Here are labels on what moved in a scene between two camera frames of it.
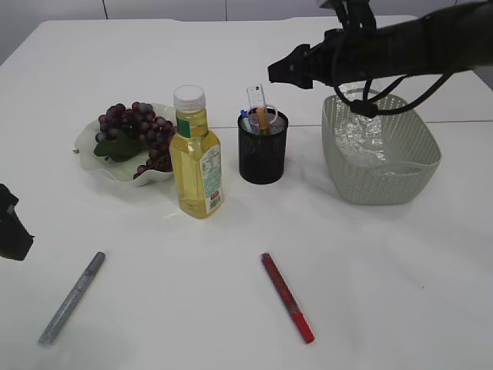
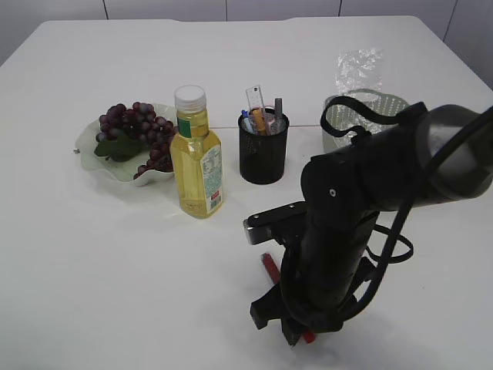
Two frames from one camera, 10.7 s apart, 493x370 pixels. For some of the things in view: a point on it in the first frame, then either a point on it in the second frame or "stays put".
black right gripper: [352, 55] → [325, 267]
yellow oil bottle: [196, 156] stays put
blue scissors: [247, 123] stays put
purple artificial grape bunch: [123, 132] stays put
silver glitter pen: [71, 299] → [278, 115]
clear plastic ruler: [256, 94] stays put
